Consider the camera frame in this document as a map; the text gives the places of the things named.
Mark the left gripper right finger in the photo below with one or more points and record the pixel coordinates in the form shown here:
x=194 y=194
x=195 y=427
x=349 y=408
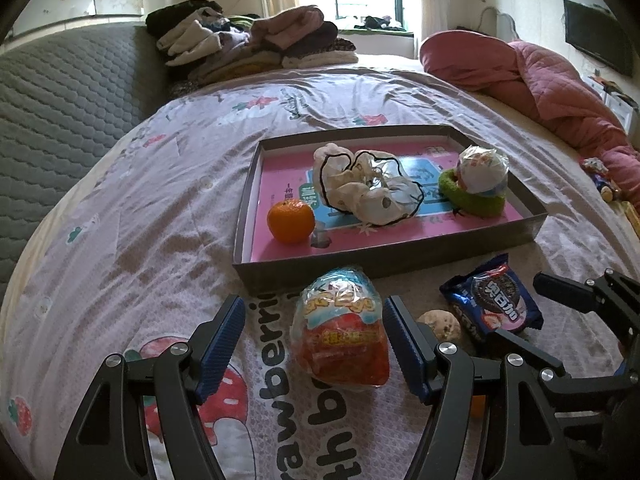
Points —
x=415 y=346

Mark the pile of folded clothes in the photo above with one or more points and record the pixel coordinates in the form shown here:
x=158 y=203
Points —
x=202 y=46

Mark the black wall television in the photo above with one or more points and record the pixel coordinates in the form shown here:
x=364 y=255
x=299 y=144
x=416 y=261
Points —
x=596 y=33

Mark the pink quilted blanket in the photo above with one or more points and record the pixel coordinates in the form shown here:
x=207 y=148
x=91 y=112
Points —
x=541 y=85

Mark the yellow packet on bed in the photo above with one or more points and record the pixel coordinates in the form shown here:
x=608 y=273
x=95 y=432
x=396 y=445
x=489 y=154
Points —
x=632 y=216

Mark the beige drawstring cloth bag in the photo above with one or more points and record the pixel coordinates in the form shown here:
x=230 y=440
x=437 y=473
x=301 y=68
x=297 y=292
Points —
x=370 y=185

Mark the red blue surprise egg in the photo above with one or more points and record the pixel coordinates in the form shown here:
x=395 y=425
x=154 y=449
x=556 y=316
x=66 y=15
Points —
x=337 y=333

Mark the small colourful toy figure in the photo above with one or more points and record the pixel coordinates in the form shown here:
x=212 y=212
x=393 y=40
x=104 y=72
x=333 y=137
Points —
x=601 y=178

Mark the walnut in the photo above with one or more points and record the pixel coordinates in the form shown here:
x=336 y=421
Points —
x=443 y=324

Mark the blue Oreo cookie packet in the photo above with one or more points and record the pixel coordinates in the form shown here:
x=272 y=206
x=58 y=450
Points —
x=490 y=297

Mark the grey cardboard box tray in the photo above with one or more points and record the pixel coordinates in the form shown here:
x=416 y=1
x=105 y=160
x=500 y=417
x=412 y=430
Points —
x=282 y=168

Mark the white surprise egg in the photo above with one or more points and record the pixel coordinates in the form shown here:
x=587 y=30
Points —
x=482 y=171

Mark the white drawer cabinet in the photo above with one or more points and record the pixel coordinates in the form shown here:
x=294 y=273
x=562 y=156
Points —
x=622 y=106

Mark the grey quilted headboard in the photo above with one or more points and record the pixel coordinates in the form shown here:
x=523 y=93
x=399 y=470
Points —
x=66 y=99

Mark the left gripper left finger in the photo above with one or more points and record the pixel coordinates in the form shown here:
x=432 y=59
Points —
x=212 y=345

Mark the lilac strawberry bed sheet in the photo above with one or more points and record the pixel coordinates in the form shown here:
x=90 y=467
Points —
x=146 y=256

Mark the orange tangerine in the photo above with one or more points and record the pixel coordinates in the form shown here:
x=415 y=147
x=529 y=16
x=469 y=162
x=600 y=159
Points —
x=291 y=222

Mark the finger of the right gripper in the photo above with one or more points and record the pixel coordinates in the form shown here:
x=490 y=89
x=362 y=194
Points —
x=613 y=297
x=497 y=348

